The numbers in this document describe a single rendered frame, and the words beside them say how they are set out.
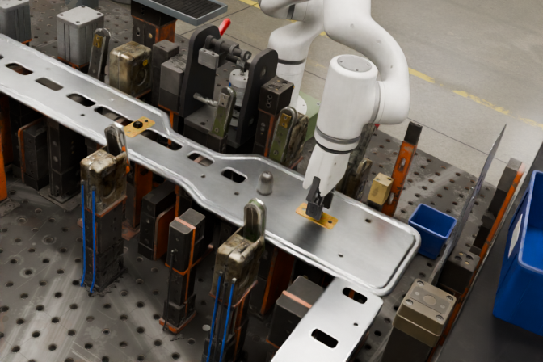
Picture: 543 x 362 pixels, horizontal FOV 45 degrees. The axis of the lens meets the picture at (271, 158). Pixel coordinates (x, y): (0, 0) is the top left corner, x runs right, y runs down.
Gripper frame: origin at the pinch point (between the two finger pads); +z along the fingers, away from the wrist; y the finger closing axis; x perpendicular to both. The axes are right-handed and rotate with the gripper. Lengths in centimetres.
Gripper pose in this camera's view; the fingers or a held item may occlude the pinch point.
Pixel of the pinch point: (319, 204)
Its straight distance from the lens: 132.1
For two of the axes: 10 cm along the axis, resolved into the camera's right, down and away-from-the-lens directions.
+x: 8.5, 4.0, -3.4
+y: -5.1, 4.4, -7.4
